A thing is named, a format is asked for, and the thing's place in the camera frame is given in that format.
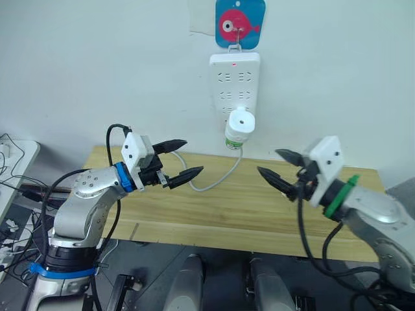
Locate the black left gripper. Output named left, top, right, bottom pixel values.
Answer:
left=137, top=135, right=205, bottom=190

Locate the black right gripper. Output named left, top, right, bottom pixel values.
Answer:
left=256, top=148, right=321, bottom=203

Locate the green labelled liquid bottle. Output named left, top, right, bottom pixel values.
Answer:
left=224, top=128, right=251, bottom=151

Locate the white mosquito repellent heater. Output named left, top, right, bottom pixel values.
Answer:
left=228, top=106, right=257, bottom=135

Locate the blue wrist band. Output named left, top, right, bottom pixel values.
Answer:
left=115, top=161, right=137, bottom=193

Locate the green wrist band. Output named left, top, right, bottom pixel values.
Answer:
left=324, top=174, right=361, bottom=219

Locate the white power strip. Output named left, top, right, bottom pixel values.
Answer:
left=208, top=45, right=261, bottom=135

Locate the grey rounded robot leg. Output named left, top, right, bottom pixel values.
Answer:
left=249, top=257, right=296, bottom=311
left=161, top=253, right=206, bottom=311

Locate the white side desk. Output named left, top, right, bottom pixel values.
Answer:
left=0, top=132, right=42, bottom=224

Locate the blue fish hook sticker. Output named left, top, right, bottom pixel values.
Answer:
left=215, top=0, right=267, bottom=51

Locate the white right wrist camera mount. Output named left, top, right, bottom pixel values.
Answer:
left=304, top=135, right=343, bottom=209

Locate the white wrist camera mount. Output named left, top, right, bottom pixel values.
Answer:
left=304, top=135, right=343, bottom=209
left=121, top=132, right=153, bottom=192

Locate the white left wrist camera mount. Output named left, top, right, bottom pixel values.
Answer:
left=121, top=132, right=153, bottom=192

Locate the white power strip cable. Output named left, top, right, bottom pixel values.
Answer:
left=170, top=147, right=244, bottom=192

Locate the metal wall hook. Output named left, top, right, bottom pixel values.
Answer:
left=231, top=27, right=244, bottom=52

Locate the black floor cable tangle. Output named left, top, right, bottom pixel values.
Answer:
left=0, top=132, right=65, bottom=288

